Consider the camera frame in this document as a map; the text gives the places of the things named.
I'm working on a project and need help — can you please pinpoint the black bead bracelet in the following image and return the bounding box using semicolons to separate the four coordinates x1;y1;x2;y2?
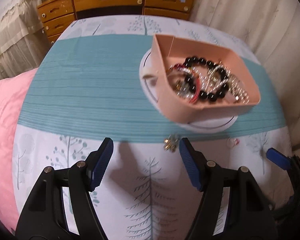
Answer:
182;56;232;104

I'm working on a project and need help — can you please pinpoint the pink quilt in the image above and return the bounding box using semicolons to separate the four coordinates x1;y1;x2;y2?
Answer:
0;69;40;230

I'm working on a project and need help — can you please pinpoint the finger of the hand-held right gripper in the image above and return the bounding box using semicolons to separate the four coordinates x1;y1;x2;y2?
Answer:
267;147;294;170

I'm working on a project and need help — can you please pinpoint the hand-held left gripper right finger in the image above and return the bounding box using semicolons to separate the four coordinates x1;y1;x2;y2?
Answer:
179;137;277;240

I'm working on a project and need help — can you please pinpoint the silver bead chain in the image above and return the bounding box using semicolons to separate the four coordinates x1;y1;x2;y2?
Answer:
207;62;250;103

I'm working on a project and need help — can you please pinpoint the pink plastic tray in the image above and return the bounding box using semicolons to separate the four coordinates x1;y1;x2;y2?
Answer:
151;34;262;125

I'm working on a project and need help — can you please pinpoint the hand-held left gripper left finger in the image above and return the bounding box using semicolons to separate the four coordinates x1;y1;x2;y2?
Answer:
15;137;114;240

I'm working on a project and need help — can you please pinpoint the cream lace furniture cover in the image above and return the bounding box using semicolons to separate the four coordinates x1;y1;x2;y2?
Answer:
0;0;52;80

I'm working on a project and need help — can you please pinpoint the white round plate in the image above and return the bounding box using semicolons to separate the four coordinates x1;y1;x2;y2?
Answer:
139;47;238;133

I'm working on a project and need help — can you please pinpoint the small flower earring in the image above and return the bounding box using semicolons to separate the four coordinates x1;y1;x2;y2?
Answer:
164;135;180;153

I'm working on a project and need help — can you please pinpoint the red string bracelet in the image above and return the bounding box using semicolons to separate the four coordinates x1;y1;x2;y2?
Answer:
169;64;203;105

